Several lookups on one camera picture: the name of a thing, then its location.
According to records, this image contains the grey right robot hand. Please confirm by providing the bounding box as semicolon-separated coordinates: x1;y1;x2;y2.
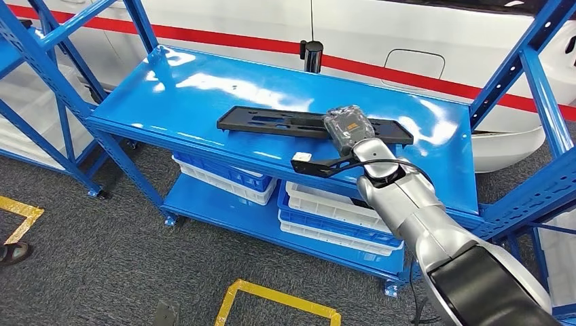
322;105;376;157

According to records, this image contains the long black plastic part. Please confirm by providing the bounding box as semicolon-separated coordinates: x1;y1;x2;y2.
216;105;414;147

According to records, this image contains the white car with red stripe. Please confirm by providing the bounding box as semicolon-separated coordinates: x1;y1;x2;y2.
0;0;576;174

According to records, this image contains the person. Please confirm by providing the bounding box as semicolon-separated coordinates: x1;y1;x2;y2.
0;242;33;267

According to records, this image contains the black right wrist camera bracket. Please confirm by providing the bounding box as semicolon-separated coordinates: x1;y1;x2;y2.
290;151;361;179

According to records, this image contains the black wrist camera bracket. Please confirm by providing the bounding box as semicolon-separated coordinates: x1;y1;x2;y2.
151;300;181;326
290;151;361;179

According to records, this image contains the black camera cable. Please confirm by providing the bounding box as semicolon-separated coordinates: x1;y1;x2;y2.
335;158;434;185

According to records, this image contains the black stanchion post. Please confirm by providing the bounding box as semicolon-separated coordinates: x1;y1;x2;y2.
300;0;325;74

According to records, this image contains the black hanging cable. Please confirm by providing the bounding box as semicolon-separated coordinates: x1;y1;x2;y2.
408;263;444;326

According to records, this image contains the black left wrist camera bracket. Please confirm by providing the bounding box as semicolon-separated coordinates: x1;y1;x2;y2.
151;300;181;326

